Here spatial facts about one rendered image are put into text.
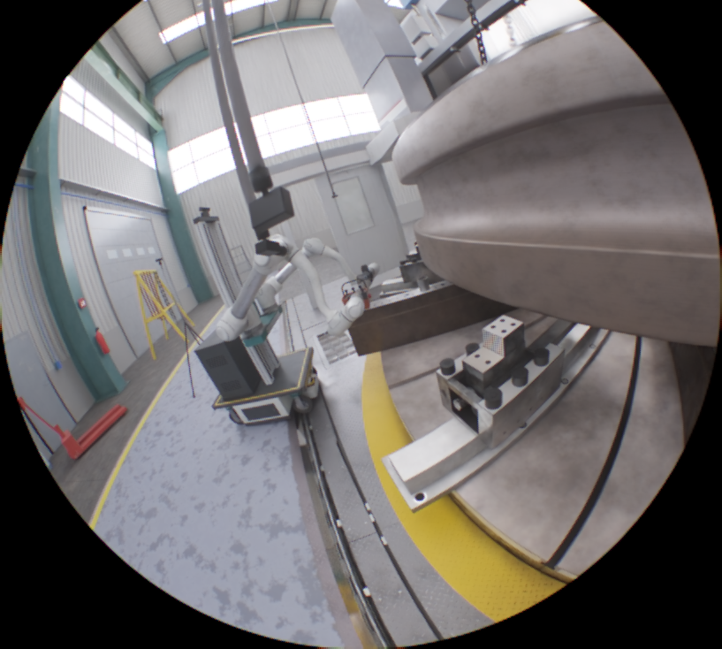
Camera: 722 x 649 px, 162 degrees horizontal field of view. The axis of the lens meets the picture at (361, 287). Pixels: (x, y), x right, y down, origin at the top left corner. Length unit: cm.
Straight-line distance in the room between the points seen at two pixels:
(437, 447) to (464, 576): 67
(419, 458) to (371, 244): 423
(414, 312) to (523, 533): 157
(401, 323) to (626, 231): 159
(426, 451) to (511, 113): 123
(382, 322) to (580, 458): 156
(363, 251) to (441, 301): 308
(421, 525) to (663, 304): 131
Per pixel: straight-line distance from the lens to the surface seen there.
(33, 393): 642
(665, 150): 95
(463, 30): 537
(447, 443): 110
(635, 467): 130
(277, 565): 164
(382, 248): 494
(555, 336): 136
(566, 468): 121
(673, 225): 94
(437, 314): 196
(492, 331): 98
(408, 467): 106
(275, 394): 208
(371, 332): 196
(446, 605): 135
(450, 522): 142
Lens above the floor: 135
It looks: 16 degrees down
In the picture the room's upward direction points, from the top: 19 degrees counter-clockwise
